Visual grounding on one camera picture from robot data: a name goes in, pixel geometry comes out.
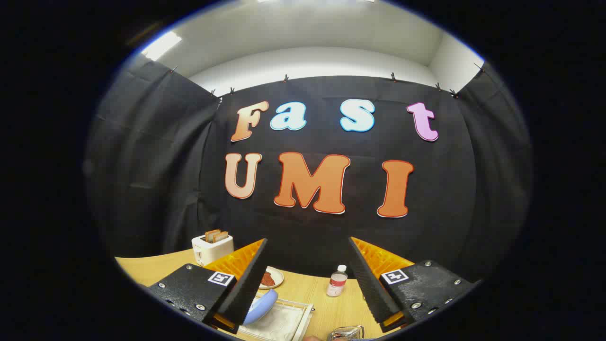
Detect black backdrop cloth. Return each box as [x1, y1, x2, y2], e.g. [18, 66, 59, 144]
[84, 59, 533, 285]

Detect metal basket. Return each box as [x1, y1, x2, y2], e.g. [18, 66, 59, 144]
[327, 325, 365, 341]

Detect white wire dish rack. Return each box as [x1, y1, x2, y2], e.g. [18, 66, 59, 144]
[237, 293, 314, 341]

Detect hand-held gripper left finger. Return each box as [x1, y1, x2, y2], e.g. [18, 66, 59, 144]
[147, 238, 269, 334]

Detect ceiling light panel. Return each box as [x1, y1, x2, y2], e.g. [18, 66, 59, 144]
[141, 31, 182, 61]

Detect white toaster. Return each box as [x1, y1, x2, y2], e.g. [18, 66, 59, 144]
[191, 234, 234, 267]

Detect light blue plate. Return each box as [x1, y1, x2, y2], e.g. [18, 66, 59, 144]
[242, 289, 279, 325]

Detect clear bottle with red label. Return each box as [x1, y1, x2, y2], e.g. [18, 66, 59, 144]
[326, 265, 348, 297]

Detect white drain tray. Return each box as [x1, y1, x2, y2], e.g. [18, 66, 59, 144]
[245, 303, 304, 341]

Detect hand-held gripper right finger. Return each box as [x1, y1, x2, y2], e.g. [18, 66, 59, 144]
[348, 236, 478, 333]

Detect beige oval dish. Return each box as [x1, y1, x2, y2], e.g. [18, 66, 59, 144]
[258, 267, 285, 290]

